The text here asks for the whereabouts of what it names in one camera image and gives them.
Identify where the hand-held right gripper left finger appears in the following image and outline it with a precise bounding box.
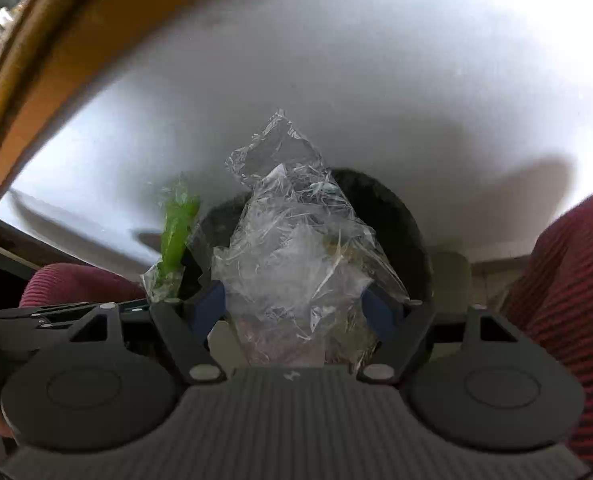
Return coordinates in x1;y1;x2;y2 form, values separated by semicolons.
68;280;228;387

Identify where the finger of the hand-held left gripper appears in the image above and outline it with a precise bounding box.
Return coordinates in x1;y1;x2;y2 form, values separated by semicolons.
26;299;151;331

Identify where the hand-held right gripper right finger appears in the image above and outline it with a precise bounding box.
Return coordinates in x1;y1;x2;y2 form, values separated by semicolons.
357;284;527;386

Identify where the green plastic wrapper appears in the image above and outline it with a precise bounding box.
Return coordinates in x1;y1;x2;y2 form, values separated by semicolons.
140;171;203;307

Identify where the black trash bin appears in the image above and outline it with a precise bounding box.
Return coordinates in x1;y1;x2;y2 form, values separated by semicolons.
195;166;435;367

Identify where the clear plastic bag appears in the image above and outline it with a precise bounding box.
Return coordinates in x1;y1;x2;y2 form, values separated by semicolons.
210;108;410;369

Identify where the pale beige object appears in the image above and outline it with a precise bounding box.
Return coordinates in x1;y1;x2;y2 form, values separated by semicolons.
427;249;473;312

